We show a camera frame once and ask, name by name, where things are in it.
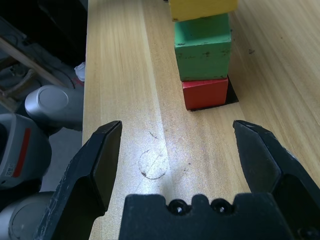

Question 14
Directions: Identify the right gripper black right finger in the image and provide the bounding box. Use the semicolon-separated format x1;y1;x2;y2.
232;119;320;240

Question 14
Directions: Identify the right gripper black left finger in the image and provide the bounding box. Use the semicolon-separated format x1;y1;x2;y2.
33;120;123;240

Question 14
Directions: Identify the red wooden block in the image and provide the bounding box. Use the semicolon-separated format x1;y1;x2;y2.
181;76;230;110

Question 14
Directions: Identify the green wooden block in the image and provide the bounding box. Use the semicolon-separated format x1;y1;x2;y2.
173;12;233;82

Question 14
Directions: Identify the yellow wooden block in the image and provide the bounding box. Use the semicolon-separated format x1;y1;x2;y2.
168;0;239;23

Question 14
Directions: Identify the black square marker pad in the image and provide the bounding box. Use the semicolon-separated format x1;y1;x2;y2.
189;78;240;112

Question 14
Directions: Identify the grey robot left leg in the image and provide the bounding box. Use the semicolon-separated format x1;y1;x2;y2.
24;84;85;132

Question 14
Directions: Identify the white rag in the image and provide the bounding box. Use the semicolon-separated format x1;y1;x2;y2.
74;61;87;82

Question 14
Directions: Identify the tan wooden bar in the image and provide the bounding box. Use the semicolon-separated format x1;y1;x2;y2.
0;37;66;88

